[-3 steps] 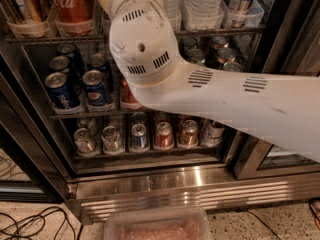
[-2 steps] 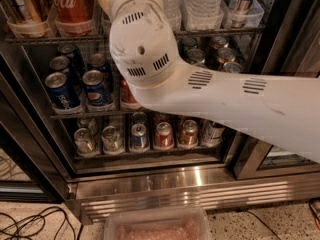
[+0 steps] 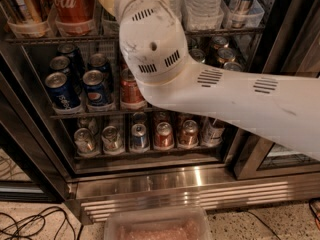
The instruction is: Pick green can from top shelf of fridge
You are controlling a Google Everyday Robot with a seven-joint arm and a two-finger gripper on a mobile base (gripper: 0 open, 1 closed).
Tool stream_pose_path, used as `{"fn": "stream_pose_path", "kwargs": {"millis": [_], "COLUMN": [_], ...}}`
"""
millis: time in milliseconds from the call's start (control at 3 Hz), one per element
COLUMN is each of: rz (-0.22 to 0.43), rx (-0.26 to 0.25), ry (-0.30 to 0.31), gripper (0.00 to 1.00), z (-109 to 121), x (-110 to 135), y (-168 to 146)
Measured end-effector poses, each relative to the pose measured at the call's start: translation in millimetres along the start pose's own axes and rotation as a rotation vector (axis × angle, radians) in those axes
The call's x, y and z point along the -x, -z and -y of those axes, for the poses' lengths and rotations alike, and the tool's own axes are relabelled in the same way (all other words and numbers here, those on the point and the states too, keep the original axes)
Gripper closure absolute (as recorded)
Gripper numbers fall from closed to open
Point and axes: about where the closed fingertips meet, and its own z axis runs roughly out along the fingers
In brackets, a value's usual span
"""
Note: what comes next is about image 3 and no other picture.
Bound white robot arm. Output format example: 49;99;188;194
99;0;320;160

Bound red Coca-Cola can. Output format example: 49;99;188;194
52;0;94;36

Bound pepsi can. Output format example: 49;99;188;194
45;72;81;110
88;53;114;91
49;55;82;95
57;43;85;76
83;70;112;106

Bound back orange soda can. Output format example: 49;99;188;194
120;54;128;70

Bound orange soda can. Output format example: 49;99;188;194
120;68;146;109
120;54;128;70

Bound back left Pepsi can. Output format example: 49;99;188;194
57;43;85;76

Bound middle left Pepsi can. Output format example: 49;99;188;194
49;55;82;95

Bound gold can top shelf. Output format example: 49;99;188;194
2;0;51;38

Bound gold can shelf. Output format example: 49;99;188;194
2;0;51;38
223;62;243;72

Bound back green can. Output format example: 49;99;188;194
187;38;198;50

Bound front orange soda can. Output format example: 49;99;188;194
120;68;146;109

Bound front left Pepsi can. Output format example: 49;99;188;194
45;72;81;110

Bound middle green can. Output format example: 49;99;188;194
189;49;206;63

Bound back gold can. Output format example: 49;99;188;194
207;36;229;59

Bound middle gold can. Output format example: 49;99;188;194
214;48;236;68

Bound stainless fridge cabinet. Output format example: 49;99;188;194
0;0;320;224

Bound blue silver can top shelf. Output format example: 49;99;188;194
225;0;262;29

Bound front gold can middle shelf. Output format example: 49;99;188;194
223;62;243;72

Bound bottom shelf green silver can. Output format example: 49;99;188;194
101;126;123;153

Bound bottom shelf blue can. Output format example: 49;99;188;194
131;124;148;149

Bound bottom shelf silver can left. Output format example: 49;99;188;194
74;128;96;154

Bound bottom shelf red can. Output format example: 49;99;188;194
155;122;174;148

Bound bottom shelf copper can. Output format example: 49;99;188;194
178;120;199;147

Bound bottom shelf tea bottle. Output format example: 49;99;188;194
201;117;225;147

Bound clear water bottle right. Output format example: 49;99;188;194
182;0;223;31

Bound clear plastic bin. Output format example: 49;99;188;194
104;206;213;240

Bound black floor cables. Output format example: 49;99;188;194
0;205;84;240

